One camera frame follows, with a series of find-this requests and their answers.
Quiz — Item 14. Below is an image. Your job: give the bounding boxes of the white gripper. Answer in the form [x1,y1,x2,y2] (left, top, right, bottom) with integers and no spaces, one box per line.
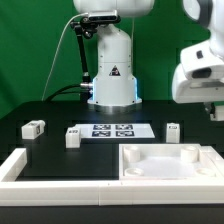
[172,64,224,120]

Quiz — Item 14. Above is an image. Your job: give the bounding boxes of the white square tabletop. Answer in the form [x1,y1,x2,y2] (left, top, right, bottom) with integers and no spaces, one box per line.
[119,144,224,180]

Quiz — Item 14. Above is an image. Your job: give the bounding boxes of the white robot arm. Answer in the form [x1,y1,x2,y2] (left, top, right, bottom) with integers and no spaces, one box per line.
[73,0,224,121]

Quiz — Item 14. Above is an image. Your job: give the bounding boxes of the white U-shaped obstacle fence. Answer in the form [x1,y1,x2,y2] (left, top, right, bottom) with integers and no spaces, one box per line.
[0,148,224,206]

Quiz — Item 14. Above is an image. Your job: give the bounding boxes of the white apriltag base sheet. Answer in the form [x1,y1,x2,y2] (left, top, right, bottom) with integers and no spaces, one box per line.
[70,123,155,139]

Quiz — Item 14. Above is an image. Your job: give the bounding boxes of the black base cables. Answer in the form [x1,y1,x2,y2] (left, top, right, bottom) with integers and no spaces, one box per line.
[44,82,94,102]

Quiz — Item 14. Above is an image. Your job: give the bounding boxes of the grey mounted camera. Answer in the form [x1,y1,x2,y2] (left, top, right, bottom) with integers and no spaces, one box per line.
[83,10,120,24]

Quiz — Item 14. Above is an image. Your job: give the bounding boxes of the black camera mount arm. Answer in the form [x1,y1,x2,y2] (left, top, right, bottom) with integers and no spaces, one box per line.
[70,17,97,83]

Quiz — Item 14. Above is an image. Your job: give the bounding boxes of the white camera cable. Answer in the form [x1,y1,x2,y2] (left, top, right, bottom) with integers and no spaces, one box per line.
[41,12,90,101]

